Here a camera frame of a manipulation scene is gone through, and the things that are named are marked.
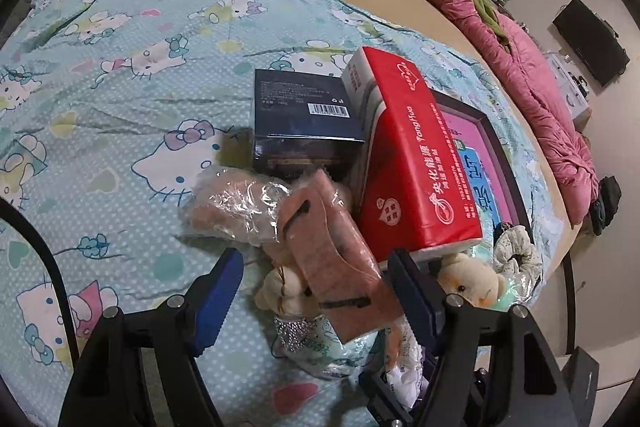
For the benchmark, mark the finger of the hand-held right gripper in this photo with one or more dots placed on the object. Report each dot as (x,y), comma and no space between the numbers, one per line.
(372,388)

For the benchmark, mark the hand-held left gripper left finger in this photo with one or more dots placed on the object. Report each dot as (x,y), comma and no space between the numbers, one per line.
(220,307)

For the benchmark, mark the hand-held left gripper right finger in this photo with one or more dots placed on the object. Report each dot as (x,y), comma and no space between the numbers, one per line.
(420,302)

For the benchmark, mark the purple white pouch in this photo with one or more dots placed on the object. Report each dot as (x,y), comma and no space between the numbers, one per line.
(405,377)

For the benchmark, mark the beige teddy bear plush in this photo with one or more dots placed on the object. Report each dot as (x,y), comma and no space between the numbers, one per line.
(470,279)

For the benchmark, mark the beige rabbit plush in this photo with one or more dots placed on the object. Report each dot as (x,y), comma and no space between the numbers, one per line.
(280,297)

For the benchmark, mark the salmon carrot plush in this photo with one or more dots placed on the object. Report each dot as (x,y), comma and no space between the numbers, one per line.
(330,252)

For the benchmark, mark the brown plush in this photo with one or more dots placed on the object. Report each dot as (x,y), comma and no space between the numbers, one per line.
(225,202)

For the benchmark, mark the white floral scrunchie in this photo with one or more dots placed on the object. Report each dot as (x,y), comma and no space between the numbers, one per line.
(515,249)

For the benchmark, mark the dark shallow box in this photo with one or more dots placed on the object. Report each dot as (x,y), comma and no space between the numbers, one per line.
(510,172)

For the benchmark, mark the light green soft pad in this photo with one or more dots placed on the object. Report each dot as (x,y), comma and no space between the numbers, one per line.
(517,294)

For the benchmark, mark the red tissue pack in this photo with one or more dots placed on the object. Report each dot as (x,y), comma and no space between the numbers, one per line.
(415,157)

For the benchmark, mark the dark clothes bundle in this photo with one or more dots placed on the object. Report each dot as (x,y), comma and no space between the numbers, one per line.
(605,202)

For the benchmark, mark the dark blue box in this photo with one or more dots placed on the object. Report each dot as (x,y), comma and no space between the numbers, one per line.
(300,107)

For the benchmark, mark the cartoon cat printed blanket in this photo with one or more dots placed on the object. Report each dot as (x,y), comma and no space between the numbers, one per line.
(125,107)

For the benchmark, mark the pink quilt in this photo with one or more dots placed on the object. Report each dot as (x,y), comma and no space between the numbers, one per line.
(540,82)

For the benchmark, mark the white drawer cabinet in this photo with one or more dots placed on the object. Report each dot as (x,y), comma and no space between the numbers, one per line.
(567,87)

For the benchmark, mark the green cloth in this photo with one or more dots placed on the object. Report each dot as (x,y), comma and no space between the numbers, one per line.
(480,2)

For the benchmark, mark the black wall television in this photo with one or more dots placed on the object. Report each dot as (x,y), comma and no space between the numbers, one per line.
(590,42)

